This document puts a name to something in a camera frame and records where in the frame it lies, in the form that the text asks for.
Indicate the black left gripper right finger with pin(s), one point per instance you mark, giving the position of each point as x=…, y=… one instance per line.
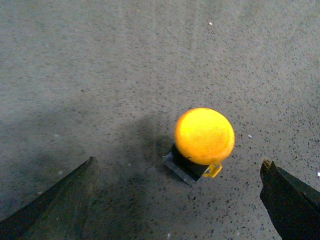
x=292, y=205

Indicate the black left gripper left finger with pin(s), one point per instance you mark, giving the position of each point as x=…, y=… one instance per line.
x=60, y=213

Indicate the yellow mushroom push button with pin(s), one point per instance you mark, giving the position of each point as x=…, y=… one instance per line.
x=202, y=139

